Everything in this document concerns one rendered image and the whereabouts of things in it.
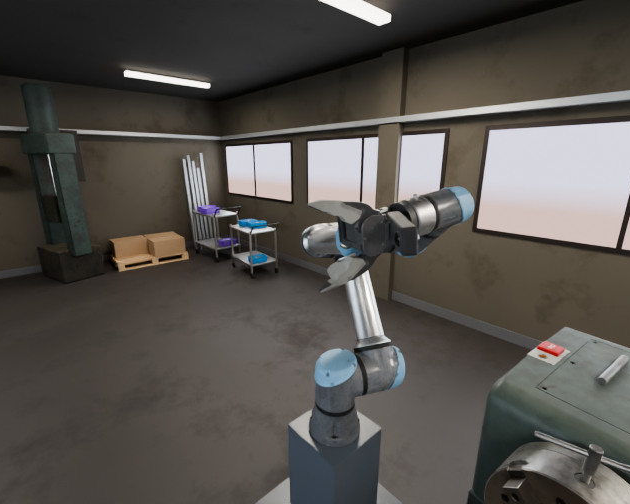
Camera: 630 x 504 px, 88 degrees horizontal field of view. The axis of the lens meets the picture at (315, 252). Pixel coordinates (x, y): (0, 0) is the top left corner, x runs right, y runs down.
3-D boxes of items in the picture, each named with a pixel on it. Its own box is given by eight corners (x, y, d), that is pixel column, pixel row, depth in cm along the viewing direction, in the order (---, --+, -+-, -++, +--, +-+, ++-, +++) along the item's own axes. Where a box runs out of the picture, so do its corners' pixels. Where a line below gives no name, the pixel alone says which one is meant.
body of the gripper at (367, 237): (337, 249, 63) (387, 233, 67) (363, 262, 55) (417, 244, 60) (332, 210, 60) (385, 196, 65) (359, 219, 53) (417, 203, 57)
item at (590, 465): (574, 492, 68) (590, 449, 64) (573, 483, 70) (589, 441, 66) (588, 498, 67) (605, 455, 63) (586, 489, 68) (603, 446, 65)
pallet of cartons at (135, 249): (174, 250, 708) (172, 230, 696) (190, 258, 649) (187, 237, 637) (109, 261, 629) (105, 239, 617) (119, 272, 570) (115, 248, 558)
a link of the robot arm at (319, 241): (288, 226, 111) (346, 209, 64) (318, 224, 114) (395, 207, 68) (291, 260, 111) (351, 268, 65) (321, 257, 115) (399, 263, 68)
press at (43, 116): (96, 263, 615) (64, 93, 537) (107, 276, 547) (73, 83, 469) (42, 273, 564) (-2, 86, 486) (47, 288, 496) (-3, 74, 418)
